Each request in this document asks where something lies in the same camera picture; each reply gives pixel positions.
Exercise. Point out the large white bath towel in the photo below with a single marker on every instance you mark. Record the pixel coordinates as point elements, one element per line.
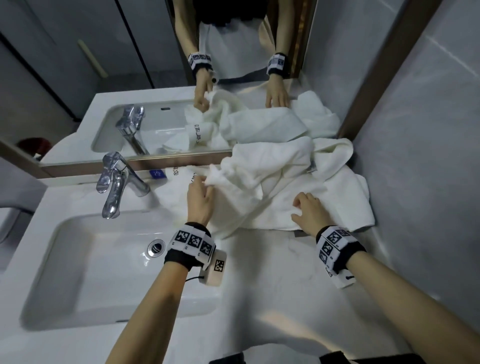
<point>285,187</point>

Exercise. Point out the white ceramic sink basin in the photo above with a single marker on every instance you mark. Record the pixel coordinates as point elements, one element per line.
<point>93,273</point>

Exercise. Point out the person's left hand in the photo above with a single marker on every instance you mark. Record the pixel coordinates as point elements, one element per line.
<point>198,206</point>

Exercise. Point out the black marker wristband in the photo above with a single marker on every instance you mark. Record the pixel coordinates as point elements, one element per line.
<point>337,245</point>
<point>189,245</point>

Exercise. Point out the person's right forearm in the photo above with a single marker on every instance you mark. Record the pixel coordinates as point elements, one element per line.
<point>408,307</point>

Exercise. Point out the blue sticker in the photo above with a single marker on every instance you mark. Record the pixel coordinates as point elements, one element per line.
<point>157,174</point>

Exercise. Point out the person's right hand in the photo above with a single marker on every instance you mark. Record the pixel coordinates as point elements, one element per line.
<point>314,217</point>

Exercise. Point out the white towel with black print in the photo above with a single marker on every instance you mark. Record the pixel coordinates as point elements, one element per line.
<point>176,197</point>

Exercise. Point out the person's right thumb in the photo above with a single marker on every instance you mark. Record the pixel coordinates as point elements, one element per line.
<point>296,216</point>

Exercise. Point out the chrome sink faucet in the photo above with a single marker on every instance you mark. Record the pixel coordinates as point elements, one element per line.
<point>116,183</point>

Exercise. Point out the person's left forearm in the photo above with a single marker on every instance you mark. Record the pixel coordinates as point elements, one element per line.
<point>150,311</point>

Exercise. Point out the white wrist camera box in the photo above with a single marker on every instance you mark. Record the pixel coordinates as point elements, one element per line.
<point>214,268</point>
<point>343,279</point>

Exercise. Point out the bronze framed wall mirror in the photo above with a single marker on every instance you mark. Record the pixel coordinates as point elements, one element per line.
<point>131,56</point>

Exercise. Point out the person's left thumb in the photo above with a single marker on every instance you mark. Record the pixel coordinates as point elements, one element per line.
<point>210,192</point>

